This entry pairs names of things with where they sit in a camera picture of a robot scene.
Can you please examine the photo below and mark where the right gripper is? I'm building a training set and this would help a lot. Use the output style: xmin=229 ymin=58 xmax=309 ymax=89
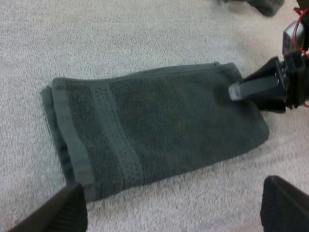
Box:
xmin=227 ymin=51 xmax=309 ymax=114

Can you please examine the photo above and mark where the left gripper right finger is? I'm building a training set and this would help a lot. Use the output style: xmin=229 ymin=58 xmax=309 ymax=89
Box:
xmin=260 ymin=175 xmax=309 ymax=232

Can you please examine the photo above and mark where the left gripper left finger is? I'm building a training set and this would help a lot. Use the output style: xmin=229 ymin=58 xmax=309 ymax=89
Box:
xmin=6 ymin=183 xmax=88 ymax=232

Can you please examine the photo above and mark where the grey-green towel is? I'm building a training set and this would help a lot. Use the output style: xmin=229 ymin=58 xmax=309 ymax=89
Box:
xmin=40 ymin=61 xmax=270 ymax=203
xmin=214 ymin=0 xmax=286 ymax=17

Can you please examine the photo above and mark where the crumpled grey-green towel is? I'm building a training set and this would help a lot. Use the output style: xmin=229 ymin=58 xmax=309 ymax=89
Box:
xmin=214 ymin=0 xmax=286 ymax=17

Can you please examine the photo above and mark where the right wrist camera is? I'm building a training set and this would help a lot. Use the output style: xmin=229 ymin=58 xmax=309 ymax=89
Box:
xmin=281 ymin=20 xmax=309 ymax=54

